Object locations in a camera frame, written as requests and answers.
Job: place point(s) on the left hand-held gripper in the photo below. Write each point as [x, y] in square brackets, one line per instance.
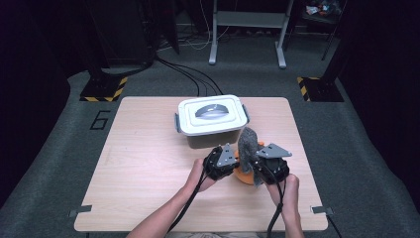
[218, 165]

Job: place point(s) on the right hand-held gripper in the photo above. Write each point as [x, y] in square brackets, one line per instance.
[274, 168]

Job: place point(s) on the translucent grey storage box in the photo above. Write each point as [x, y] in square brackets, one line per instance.
[213, 140]

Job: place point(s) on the orange plush toy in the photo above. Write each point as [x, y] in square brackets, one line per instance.
[244, 178]

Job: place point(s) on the grey fluffy towel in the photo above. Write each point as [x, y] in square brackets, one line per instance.
[247, 145]

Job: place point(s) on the white box lid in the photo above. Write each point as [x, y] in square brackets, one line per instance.
[211, 122]

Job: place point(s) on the person's left hand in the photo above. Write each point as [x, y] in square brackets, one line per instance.
[196, 177]

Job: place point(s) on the person's right hand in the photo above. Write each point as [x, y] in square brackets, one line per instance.
[287, 196]

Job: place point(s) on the grey tape strip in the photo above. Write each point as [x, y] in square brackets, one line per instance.
[81, 211]
[323, 210]

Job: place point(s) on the white metal stand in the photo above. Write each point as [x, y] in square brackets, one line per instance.
[251, 19]

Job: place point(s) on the colourful clutter on shelf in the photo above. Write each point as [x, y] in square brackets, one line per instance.
[322, 7]

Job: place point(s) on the black yellow striped base plate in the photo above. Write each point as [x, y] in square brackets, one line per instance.
[322, 90]
[102, 89]

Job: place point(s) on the black metal stand post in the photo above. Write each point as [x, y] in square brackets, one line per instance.
[333, 59]
[97, 71]

